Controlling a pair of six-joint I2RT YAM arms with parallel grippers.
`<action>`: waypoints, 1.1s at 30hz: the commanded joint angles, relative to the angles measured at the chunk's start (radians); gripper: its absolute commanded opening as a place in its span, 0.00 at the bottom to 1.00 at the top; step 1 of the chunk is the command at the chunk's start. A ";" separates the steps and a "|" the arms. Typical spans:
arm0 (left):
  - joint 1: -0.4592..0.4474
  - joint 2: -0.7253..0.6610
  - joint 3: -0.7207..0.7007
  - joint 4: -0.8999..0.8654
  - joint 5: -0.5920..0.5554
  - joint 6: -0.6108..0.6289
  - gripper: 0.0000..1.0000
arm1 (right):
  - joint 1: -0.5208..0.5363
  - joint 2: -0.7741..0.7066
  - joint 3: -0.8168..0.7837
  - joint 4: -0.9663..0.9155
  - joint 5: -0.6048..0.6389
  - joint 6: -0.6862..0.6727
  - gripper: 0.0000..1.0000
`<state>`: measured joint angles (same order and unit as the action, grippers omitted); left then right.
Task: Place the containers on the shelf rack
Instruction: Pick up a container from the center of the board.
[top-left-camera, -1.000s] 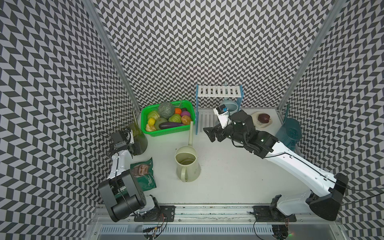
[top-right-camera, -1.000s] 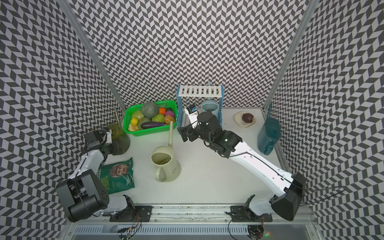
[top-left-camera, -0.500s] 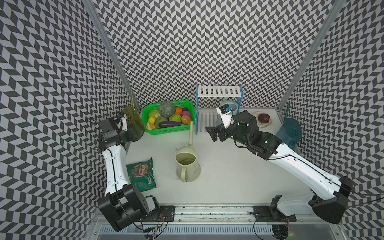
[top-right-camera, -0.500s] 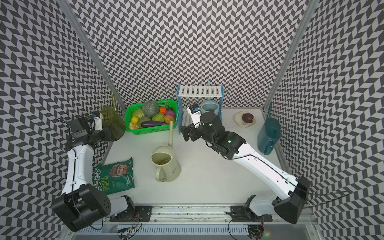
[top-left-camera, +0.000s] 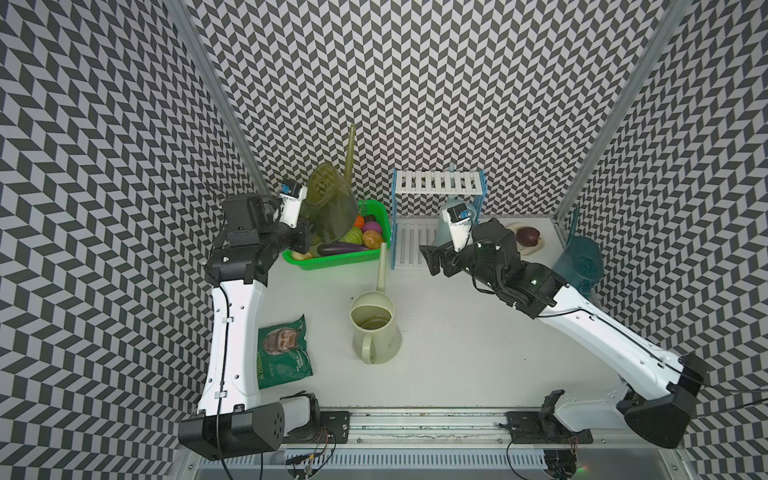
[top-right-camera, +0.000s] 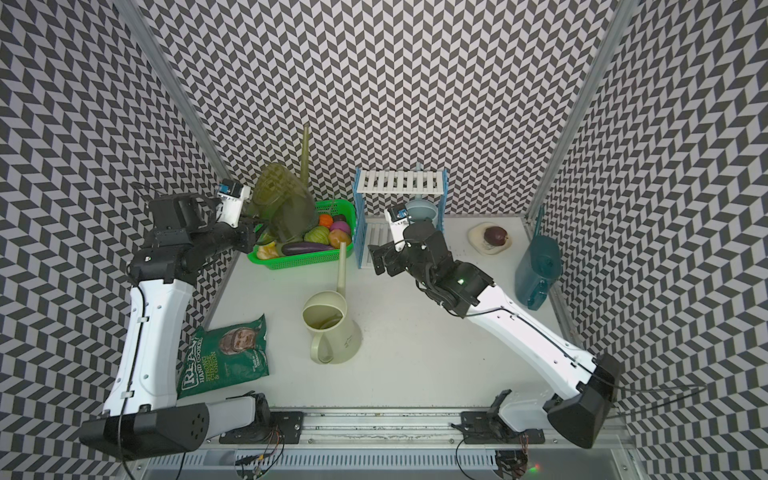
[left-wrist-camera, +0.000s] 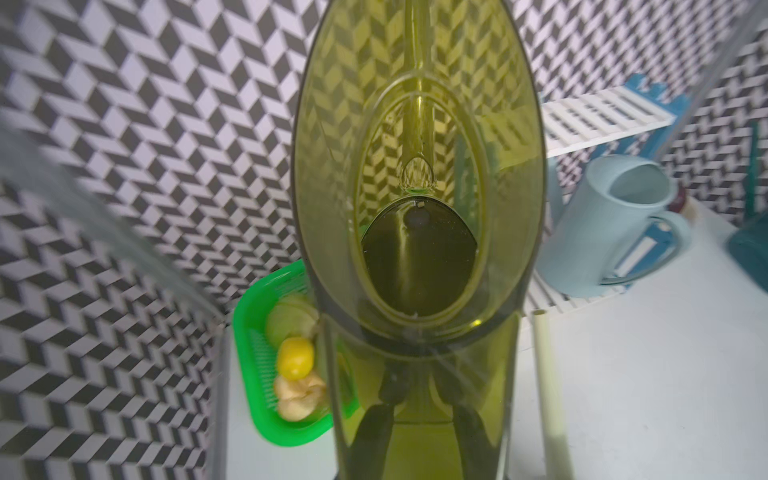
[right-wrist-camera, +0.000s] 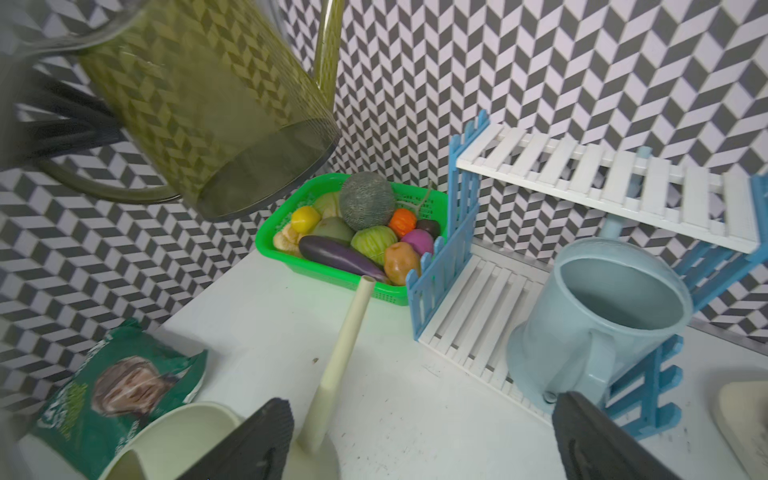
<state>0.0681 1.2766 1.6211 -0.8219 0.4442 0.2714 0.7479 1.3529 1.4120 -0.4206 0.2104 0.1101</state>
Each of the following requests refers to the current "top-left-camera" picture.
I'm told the olive green watering can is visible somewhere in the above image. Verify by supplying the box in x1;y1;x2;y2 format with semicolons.
300;124;358;243

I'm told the teal watering can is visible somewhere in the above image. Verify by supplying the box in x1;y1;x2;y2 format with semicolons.
553;206;604;299

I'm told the light blue watering can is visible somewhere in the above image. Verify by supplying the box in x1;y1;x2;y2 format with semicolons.
432;196;477;247

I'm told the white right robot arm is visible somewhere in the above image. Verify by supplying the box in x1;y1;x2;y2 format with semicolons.
419;218;709;449

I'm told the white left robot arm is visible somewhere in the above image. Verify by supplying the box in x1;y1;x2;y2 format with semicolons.
178;184;319;461

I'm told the blue and white wooden shelf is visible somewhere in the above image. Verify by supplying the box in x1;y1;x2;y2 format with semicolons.
389;165;488;270

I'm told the cream watering can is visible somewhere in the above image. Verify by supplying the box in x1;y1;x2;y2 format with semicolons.
349;242;402;365

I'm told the cream square plate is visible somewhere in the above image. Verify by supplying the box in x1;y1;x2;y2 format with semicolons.
506;222;545;256

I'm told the dark red apple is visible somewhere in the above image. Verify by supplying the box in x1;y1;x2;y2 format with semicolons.
516;226;541;248

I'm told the purple toy eggplant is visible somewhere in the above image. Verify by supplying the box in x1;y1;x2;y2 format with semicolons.
317;242;369;257

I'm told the green plastic basket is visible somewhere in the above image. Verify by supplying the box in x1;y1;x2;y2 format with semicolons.
282;199;391;271

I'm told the green snack bag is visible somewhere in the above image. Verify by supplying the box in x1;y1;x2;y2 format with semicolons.
257;316;313;389

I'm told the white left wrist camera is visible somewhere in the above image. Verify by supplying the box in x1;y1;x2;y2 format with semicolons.
279;180;308;229

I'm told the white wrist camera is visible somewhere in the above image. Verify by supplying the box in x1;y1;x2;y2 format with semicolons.
279;180;308;229
445;202;473;252

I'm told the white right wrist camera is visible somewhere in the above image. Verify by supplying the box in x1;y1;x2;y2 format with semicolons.
445;202;473;252

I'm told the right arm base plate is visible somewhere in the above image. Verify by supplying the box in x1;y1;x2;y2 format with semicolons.
504;411;594;445

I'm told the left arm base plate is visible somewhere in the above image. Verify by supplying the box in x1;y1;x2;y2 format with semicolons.
283;410;351;445

